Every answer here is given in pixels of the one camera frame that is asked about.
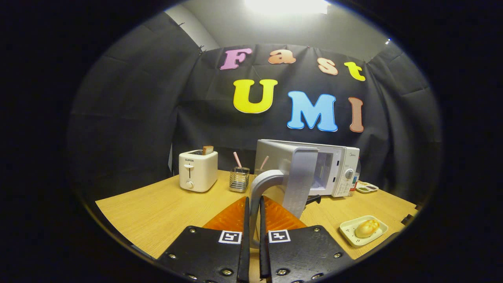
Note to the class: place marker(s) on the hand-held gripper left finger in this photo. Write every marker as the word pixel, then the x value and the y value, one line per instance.
pixel 246 236

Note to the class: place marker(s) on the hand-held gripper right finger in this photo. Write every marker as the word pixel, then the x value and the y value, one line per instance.
pixel 262 243

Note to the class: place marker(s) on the golden bread bun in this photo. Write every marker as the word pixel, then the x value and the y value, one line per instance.
pixel 367 228

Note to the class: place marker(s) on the white microwave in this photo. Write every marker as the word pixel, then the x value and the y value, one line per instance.
pixel 342 157

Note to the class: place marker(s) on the pink stick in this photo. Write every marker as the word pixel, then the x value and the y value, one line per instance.
pixel 264 162
pixel 237 160

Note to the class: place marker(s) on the white toaster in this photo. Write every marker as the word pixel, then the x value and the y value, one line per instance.
pixel 198 173

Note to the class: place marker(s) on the small cream square plate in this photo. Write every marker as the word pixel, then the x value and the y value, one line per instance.
pixel 347 230

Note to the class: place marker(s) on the brown toast slice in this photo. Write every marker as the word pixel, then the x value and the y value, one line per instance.
pixel 208 149

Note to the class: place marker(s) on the clear bottle with red label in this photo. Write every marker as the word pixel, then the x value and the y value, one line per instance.
pixel 355 181

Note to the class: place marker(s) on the divided dish with beans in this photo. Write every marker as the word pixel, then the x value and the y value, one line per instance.
pixel 367 188

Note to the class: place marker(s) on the black table clamp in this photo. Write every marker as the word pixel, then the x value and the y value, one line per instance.
pixel 408 219

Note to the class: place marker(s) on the large ceiling light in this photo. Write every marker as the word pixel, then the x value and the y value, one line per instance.
pixel 287 6

